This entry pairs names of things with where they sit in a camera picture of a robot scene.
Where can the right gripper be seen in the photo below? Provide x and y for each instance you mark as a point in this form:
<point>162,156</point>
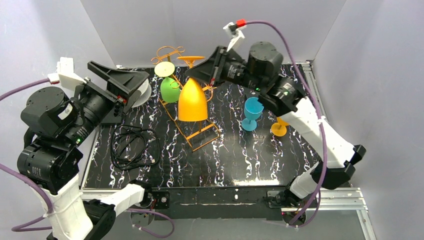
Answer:
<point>218,66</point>

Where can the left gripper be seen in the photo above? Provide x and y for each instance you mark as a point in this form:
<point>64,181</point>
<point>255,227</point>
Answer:
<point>108,98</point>

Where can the orange wine glass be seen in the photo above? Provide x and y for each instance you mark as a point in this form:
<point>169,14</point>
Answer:
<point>279,128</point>
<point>192,102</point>

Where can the green wine glass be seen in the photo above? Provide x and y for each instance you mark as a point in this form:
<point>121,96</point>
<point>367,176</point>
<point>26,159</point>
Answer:
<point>169,87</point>

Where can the blue wine glass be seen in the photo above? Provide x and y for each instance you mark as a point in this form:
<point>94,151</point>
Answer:
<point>252,111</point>

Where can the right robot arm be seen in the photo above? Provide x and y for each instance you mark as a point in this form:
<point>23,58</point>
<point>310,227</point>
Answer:
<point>287,99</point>

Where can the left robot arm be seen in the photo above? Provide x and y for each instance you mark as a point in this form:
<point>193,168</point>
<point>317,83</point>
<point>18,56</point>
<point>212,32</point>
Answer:
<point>59,118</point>

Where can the white filament spool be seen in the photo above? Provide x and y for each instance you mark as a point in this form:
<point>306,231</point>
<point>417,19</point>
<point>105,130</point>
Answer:
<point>146,91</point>

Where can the black power brick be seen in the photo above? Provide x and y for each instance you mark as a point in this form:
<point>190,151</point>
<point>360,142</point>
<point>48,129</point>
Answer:
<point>110,116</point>

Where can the gold wire wine glass rack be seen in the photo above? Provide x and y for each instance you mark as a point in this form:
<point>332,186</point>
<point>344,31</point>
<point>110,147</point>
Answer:
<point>197,134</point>

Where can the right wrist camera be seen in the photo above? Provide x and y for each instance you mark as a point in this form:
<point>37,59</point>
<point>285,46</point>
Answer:
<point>234,32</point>

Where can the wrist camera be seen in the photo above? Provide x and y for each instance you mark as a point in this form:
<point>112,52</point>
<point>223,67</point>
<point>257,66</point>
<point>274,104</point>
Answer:
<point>65,75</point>
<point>234,32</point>

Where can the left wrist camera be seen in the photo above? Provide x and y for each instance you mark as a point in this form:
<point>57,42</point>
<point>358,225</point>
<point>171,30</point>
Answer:
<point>65,75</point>

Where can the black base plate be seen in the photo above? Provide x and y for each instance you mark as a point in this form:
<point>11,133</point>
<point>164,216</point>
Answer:
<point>228,202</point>

